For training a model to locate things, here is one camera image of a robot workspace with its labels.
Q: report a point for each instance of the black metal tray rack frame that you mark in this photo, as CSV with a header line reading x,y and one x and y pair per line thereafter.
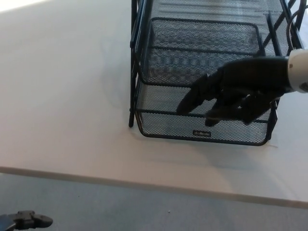
x,y
131,96

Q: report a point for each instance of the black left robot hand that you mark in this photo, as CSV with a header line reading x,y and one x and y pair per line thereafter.
x,y
36,220

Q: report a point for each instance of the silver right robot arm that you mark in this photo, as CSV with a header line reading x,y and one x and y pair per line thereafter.
x,y
298,67

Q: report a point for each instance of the large black mesh sliding tray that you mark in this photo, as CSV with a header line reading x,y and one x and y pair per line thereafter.
x,y
192,9

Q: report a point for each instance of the black mesh tray with label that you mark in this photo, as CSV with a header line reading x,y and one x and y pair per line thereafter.
x,y
168,127

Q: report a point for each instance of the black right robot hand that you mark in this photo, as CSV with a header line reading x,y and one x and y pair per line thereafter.
x,y
240,79

